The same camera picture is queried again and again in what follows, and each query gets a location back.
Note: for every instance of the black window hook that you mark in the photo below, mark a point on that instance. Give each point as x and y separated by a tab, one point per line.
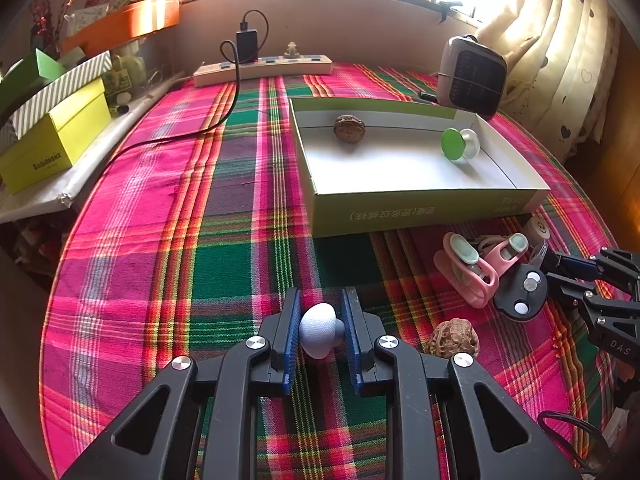
445	10

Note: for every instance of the beige plug adapter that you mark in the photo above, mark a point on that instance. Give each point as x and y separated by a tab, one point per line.
292	51

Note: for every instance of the orange box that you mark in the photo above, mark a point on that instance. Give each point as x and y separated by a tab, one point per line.
120	25

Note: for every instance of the green and white knob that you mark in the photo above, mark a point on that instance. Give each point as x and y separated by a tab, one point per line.
452	144

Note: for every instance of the black heater plug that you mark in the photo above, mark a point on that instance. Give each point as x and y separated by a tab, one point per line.
429	96

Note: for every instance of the round brown walnut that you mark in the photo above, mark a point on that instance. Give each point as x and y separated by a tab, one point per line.
452	341

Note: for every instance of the striped box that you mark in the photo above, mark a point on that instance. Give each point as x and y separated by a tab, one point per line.
60	95

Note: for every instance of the green cardboard box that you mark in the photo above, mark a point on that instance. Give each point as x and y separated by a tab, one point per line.
400	170

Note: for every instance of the plaid tablecloth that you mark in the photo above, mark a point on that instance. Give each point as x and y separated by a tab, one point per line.
200	240

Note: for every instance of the white mushroom-shaped knob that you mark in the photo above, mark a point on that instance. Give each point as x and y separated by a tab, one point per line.
317	330

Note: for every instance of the yellow-green box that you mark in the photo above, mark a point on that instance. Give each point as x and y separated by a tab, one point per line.
55	145

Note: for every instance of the red berry branch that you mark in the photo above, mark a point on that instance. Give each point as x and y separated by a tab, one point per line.
45	20

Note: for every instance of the beige power strip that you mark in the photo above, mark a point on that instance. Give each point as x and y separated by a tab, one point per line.
280	67

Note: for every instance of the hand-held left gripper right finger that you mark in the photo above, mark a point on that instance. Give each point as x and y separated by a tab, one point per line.
351	340

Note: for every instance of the black disc with white dots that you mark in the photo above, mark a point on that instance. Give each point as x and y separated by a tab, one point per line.
520	292

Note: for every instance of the black charger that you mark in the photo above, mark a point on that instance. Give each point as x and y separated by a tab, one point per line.
247	47

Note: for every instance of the cream heart-print curtain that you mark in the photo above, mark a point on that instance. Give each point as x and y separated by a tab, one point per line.
550	50

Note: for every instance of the grey fan heater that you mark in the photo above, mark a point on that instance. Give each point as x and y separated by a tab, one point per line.
472	77

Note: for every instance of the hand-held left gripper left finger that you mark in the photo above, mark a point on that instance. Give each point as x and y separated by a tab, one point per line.
291	330

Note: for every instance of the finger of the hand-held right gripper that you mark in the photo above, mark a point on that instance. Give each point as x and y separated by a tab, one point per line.
615	325
575	266

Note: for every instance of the white round cap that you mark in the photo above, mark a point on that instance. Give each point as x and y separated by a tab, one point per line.
539	228

